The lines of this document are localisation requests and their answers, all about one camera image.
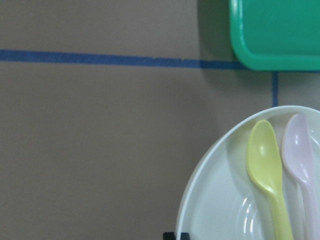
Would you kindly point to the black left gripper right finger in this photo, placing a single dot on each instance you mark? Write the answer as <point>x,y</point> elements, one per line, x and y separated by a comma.
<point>185,236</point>

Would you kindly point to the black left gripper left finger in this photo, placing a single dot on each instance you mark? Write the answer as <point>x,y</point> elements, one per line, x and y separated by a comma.
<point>169,236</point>

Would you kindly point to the white round plate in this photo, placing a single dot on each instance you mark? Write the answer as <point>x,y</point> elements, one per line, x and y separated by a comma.
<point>220,201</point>

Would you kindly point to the yellow plastic spoon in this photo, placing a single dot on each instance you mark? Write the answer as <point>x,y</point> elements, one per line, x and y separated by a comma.
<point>265,169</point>

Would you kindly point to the pink plastic spoon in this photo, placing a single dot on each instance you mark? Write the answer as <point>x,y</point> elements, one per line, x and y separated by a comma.
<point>298,158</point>

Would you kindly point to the green plastic tray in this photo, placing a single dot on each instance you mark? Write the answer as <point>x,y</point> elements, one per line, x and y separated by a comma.
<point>276,35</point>

